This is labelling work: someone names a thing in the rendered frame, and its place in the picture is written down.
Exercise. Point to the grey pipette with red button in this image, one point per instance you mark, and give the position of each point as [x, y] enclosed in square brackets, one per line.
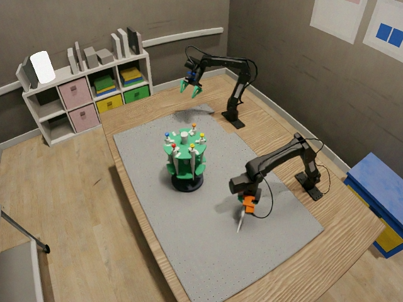
[174, 151]

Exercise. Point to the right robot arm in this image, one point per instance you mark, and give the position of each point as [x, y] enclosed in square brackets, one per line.
[207, 61]

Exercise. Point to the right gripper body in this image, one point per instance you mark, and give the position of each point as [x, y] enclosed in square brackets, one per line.
[194, 80]

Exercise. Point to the grey pipette with blue button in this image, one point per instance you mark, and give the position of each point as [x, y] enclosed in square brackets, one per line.
[168, 141]

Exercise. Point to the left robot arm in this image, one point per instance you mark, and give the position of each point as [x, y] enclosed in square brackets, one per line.
[270, 161]

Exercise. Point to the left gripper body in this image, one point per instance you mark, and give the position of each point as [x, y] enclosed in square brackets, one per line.
[250, 196]

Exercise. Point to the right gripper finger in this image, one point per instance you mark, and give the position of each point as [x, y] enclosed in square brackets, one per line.
[195, 89]
[185, 85]

